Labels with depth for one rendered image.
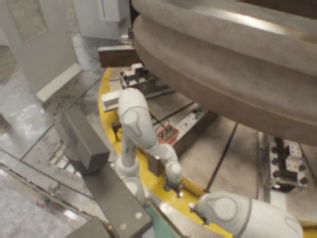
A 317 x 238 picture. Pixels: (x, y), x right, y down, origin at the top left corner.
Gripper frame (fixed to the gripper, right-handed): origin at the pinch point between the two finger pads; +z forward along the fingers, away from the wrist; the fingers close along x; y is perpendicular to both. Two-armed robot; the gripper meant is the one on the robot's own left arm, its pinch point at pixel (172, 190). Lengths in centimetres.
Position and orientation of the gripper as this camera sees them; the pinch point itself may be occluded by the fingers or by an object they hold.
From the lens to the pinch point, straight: 153.7
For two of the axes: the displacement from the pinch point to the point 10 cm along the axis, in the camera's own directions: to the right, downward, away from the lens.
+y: 7.7, -4.6, 4.5
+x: -6.4, -5.5, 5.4
